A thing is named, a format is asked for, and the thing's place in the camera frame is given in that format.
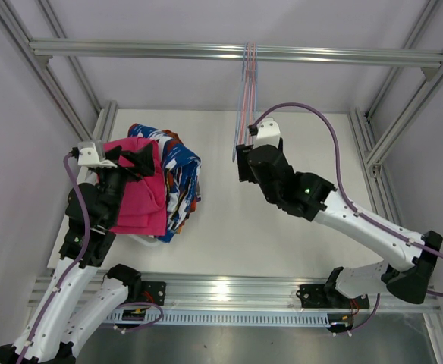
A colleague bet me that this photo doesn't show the aluminium hanging rail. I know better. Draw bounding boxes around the aluminium hanging rail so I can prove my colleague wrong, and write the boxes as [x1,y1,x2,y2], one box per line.
[29,39,443,69]

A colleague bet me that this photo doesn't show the pink trousers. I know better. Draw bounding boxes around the pink trousers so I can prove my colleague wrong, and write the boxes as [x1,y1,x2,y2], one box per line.
[104,136,167,237]

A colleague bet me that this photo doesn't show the pink hanger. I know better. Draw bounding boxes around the pink hanger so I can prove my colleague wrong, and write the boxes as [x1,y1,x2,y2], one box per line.
[232,42,251,162]
[247,42,256,145]

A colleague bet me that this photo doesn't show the right aluminium frame post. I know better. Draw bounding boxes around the right aluminium frame post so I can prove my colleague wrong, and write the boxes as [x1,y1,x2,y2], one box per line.
[350,1,443,234]

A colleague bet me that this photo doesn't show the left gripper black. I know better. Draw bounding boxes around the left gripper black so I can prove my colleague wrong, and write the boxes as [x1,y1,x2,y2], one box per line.
[98,142,155,224]

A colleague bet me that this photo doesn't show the slotted cable duct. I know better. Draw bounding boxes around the slotted cable duct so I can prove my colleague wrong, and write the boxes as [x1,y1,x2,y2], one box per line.
[103,309,335,328]

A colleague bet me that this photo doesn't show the orange patterned trousers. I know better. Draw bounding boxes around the orange patterned trousers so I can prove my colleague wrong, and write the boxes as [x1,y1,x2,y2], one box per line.
[164,130,202,235]

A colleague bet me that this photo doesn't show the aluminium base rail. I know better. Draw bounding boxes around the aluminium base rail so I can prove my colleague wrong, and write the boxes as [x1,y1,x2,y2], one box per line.
[27,271,441,313]

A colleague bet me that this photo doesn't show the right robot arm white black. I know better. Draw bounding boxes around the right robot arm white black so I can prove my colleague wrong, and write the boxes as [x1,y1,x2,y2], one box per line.
[236,145,443,308]

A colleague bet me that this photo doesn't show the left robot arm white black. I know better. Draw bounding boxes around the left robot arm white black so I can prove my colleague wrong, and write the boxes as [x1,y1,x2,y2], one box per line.
[0,140,155,363]

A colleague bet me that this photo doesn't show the white plastic basket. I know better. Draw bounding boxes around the white plastic basket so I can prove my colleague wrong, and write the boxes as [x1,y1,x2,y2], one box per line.
[127,234,162,248]

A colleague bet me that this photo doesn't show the aluminium frame post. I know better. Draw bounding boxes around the aluminium frame post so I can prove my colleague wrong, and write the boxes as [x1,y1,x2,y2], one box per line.
[0,1,118,142]
[350,1,443,234]

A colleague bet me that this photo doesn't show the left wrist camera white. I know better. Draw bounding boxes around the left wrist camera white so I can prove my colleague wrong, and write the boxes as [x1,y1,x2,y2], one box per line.
[71,140,117,168]

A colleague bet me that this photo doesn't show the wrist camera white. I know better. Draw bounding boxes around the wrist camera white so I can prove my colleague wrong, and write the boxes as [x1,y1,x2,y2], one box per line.
[249,117,281,148]
[71,140,117,168]

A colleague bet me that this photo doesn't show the blue hanger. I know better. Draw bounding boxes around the blue hanger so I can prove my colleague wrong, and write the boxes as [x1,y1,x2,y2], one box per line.
[252,42,259,122]
[245,42,253,145]

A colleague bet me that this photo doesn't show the blue white patterned trousers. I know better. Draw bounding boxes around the blue white patterned trousers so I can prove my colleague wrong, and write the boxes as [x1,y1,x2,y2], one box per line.
[127,124,202,243]

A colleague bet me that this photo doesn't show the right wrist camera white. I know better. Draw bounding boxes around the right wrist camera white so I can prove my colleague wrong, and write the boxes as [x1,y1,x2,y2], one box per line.
[249,117,281,148]

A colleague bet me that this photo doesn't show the left aluminium frame post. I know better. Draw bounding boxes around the left aluminium frame post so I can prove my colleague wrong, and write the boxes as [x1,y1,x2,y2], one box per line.
[0,1,118,142]

